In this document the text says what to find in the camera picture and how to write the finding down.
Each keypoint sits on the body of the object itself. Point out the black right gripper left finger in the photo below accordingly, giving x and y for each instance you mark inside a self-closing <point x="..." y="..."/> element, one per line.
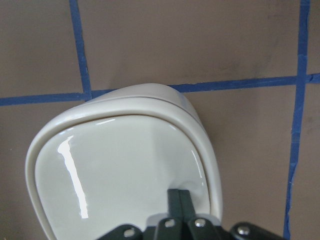
<point x="170" y="227"/>

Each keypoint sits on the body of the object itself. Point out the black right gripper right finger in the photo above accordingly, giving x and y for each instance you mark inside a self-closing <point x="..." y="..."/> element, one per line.
<point x="200" y="226"/>

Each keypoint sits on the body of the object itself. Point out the white trash can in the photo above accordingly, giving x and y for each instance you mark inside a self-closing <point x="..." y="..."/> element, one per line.
<point x="111" y="160"/>

